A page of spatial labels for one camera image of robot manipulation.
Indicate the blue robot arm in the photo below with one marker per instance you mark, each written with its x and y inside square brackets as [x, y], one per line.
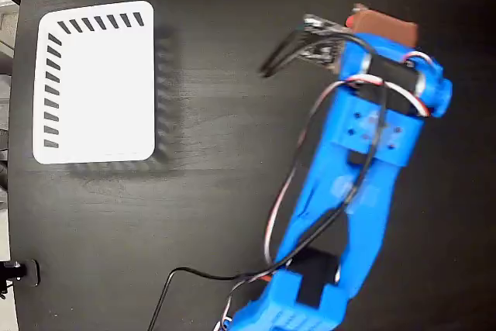
[329, 199]

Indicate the camera circuit board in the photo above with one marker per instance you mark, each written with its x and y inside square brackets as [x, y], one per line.
[321, 50]

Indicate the white slotted tray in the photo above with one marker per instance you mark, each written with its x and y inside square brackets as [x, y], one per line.
[108, 90]

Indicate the red turtle toy silver shell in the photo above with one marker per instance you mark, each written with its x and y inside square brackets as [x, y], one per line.
[350, 21]

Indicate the black table clamp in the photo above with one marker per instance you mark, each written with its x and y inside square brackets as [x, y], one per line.
[31, 272]

